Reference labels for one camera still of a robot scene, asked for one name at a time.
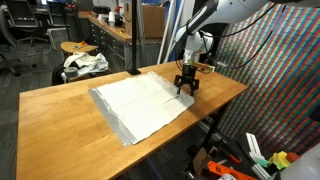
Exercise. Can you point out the black table leg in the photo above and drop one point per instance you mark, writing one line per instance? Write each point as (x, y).
(216, 128)

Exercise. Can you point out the grey duct tape roll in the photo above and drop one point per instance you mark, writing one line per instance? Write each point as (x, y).
(70, 71)

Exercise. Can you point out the black office chair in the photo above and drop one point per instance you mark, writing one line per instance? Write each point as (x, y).
(6, 36)
(23, 15)

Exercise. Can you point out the white pole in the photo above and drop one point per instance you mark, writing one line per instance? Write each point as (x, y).
(180, 10)
(166, 31)

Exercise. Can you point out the orange spirit level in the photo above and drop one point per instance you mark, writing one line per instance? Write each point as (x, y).
(226, 170)

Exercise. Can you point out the white woven towel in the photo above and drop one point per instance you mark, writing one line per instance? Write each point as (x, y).
(143, 103)

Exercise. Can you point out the round wooden side table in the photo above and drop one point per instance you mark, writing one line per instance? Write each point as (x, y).
(70, 47)

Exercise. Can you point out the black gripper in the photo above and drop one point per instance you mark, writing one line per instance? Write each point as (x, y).
(189, 72)

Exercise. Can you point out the white cloth pile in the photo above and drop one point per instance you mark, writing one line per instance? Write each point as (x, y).
(86, 61)

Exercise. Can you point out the black pole stand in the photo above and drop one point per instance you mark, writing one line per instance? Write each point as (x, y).
(134, 33)

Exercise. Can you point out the large cardboard box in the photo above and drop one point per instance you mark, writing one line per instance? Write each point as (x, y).
(153, 21)

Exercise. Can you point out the folded cardboard piece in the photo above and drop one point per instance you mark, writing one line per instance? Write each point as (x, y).
(200, 160)

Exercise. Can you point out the grey duct tape strip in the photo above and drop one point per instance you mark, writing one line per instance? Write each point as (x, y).
(111, 118)

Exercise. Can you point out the white plastic bucket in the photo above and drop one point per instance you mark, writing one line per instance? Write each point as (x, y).
(303, 166)

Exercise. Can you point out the aluminium rail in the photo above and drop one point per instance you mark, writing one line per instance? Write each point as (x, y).
(204, 126)

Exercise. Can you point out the yellow green plastic part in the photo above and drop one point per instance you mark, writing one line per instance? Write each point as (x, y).
(279, 160)

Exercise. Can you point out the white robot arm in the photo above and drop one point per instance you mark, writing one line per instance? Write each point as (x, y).
(240, 10)

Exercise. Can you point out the wooden wrist camera bar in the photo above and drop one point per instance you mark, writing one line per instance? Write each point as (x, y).
(205, 66)

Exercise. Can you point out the black hanging cloth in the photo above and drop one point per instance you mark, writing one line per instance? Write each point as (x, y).
(218, 43)

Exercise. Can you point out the red round cap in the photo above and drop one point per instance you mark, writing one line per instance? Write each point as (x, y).
(292, 157)

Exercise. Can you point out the white cup stack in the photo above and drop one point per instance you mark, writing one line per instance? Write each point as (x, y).
(111, 19)

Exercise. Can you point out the white plastic bracket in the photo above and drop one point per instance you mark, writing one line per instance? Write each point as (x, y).
(255, 146)

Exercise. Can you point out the yellow red small tool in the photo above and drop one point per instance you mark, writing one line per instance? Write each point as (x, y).
(80, 44)

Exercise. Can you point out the wood topped workbench cabinet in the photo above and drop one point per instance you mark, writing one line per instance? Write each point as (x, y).
(113, 46)

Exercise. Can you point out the black low stool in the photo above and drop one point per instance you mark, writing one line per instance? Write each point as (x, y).
(56, 75)

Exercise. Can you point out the red spray bottle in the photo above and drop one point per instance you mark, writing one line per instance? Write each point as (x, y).
(118, 15)

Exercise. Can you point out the blue floor tape strip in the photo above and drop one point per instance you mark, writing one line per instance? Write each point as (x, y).
(154, 170)

